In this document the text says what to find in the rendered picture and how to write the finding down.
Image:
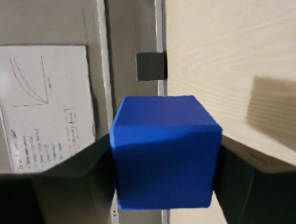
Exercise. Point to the blue cube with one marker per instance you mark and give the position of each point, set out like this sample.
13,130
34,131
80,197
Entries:
165,152

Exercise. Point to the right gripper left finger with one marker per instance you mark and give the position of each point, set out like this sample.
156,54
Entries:
78,190

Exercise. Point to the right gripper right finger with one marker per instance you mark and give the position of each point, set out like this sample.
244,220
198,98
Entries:
253,187

